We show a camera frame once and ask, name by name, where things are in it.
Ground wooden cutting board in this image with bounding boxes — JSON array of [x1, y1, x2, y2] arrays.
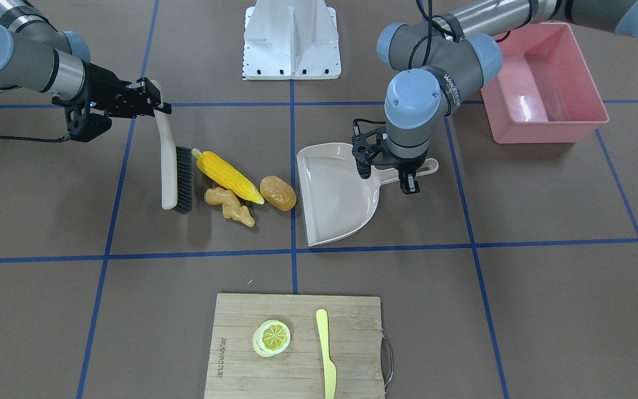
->
[[203, 293, 385, 398]]

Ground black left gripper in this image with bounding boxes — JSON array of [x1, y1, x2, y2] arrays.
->
[[351, 119, 427, 195]]

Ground yellow lemon slices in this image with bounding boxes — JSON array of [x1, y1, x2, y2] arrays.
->
[[251, 320, 291, 357]]

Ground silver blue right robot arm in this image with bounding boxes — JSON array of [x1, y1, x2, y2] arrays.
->
[[0, 1, 174, 146]]

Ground beige hand brush black bristles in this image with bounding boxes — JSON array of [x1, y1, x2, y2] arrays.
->
[[150, 79, 193, 214]]

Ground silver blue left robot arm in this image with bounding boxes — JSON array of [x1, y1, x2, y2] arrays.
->
[[352, 1, 638, 195]]

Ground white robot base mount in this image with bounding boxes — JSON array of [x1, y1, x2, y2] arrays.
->
[[241, 1, 342, 80]]

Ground yellow plastic knife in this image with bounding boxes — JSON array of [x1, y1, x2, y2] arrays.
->
[[316, 308, 337, 398]]

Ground tan toy ginger root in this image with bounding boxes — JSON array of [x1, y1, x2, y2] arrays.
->
[[203, 187, 255, 227]]

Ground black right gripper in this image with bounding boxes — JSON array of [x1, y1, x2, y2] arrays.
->
[[52, 62, 173, 143]]

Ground beige plastic dustpan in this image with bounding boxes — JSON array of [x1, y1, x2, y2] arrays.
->
[[296, 142, 440, 248]]

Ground yellow toy corn cob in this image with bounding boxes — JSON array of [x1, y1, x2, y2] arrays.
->
[[192, 147, 265, 204]]

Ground brown toy potato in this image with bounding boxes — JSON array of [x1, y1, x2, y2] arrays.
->
[[260, 175, 297, 212]]

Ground pink plastic bin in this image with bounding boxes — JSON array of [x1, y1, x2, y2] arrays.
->
[[481, 22, 610, 144]]

